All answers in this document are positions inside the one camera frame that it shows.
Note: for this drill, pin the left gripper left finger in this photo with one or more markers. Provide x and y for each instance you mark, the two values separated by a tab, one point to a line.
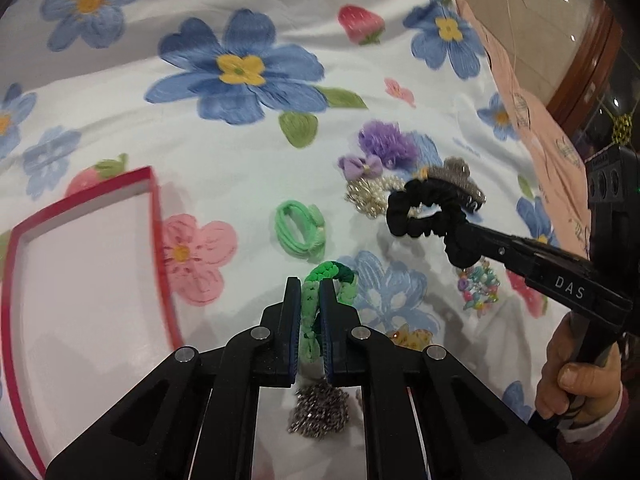
278	357

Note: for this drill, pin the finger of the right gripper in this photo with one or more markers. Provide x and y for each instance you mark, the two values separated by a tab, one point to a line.
480	237

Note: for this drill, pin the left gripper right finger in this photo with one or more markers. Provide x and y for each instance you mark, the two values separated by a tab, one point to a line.
336	322

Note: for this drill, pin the black scrunchie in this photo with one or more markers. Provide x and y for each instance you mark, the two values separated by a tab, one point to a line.
431	206

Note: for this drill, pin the purple bow hair clip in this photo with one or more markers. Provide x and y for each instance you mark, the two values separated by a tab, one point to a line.
355	167

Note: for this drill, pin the red jewelry box tray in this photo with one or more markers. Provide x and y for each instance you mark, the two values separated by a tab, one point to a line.
86	311

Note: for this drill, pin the right hand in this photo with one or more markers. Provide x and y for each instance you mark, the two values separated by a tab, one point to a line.
560	379

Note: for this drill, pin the grey claw hair clip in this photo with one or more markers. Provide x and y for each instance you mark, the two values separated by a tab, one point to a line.
452	181

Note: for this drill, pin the pearl scrunchie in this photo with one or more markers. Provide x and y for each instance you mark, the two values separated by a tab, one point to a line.
370	196

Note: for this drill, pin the purple fluffy scrunchie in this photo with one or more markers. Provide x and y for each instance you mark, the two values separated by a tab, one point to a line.
385	140

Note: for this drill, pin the pink blanket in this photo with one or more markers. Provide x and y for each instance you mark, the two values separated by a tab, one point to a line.
560	172

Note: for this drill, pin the pink sleeve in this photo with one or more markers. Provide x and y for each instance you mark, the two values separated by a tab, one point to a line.
583	446

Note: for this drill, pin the wooden furniture edge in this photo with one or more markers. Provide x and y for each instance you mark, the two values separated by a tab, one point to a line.
588	73

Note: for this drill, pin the floral white bed sheet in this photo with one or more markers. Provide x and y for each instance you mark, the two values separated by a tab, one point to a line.
241	105

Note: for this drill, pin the black camera box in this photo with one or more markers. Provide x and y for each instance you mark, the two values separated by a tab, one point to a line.
613	201

